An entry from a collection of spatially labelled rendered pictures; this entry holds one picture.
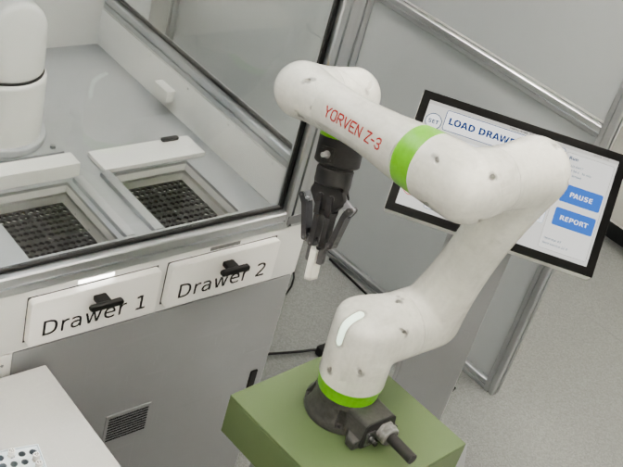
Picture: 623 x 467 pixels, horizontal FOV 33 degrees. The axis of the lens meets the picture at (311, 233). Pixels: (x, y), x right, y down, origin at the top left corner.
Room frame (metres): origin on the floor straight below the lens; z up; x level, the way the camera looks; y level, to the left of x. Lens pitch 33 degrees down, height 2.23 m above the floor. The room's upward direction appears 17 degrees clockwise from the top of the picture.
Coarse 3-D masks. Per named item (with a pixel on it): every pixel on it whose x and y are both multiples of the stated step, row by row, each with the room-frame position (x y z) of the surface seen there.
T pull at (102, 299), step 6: (102, 294) 1.62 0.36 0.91; (96, 300) 1.60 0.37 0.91; (102, 300) 1.60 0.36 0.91; (108, 300) 1.60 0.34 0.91; (114, 300) 1.61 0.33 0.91; (120, 300) 1.61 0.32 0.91; (90, 306) 1.57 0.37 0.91; (96, 306) 1.58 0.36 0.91; (102, 306) 1.58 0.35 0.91; (108, 306) 1.59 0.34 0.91; (114, 306) 1.60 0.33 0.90
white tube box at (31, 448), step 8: (16, 448) 1.28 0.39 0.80; (24, 448) 1.28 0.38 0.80; (32, 448) 1.29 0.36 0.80; (0, 456) 1.26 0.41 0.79; (16, 456) 1.26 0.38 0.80; (24, 456) 1.27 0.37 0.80; (40, 456) 1.28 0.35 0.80; (0, 464) 1.24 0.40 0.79; (8, 464) 1.24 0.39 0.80; (16, 464) 1.25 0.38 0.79; (24, 464) 1.26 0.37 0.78; (32, 464) 1.26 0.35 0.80
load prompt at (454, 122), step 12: (444, 120) 2.32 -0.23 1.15; (456, 120) 2.33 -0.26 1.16; (468, 120) 2.33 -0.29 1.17; (480, 120) 2.34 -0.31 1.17; (456, 132) 2.31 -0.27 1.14; (468, 132) 2.31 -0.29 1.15; (480, 132) 2.32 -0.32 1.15; (492, 132) 2.32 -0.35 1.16; (504, 132) 2.33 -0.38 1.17; (492, 144) 2.30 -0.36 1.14
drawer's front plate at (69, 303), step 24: (72, 288) 1.59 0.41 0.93; (96, 288) 1.61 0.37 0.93; (120, 288) 1.65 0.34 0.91; (144, 288) 1.70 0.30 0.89; (48, 312) 1.54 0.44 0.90; (72, 312) 1.58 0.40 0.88; (96, 312) 1.62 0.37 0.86; (144, 312) 1.70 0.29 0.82; (24, 336) 1.52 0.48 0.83; (48, 336) 1.54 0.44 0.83
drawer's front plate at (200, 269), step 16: (272, 240) 1.95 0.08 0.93; (208, 256) 1.82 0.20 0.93; (224, 256) 1.84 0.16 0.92; (240, 256) 1.88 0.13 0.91; (256, 256) 1.91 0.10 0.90; (272, 256) 1.95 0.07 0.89; (176, 272) 1.75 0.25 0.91; (192, 272) 1.78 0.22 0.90; (208, 272) 1.82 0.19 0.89; (240, 272) 1.89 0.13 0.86; (256, 272) 1.92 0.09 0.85; (272, 272) 1.96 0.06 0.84; (176, 288) 1.76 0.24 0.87; (192, 288) 1.79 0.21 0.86; (224, 288) 1.86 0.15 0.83; (176, 304) 1.77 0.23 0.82
